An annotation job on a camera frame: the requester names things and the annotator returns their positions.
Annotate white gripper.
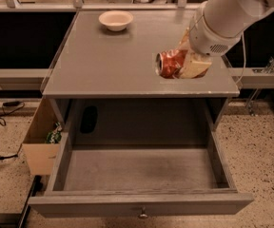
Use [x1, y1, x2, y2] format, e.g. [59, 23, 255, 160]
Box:
[178, 2, 241, 79]

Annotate crushed orange coke can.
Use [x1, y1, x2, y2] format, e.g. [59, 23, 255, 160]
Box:
[156, 49, 187, 79]

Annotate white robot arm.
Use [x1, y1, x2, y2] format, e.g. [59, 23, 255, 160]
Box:
[179, 0, 274, 79]

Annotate open grey top drawer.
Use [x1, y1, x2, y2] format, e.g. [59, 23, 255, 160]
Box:
[29, 131, 253, 218]

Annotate metal drawer knob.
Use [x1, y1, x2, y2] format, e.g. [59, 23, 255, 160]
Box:
[138, 207, 148, 219]

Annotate white paper bowl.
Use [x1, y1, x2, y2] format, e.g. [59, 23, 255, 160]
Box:
[99, 10, 133, 31]

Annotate grey wooden cabinet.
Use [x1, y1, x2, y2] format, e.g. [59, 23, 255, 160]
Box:
[44, 10, 239, 148]

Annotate green chip bag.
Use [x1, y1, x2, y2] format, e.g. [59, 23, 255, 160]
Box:
[46, 123, 63, 144]

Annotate brown cardboard box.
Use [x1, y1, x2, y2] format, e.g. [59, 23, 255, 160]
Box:
[22, 99, 60, 176]

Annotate white cable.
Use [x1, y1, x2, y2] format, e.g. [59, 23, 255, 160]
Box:
[235, 31, 247, 85]

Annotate black floor cable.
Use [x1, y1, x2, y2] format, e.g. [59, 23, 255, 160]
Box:
[0, 79, 27, 163]

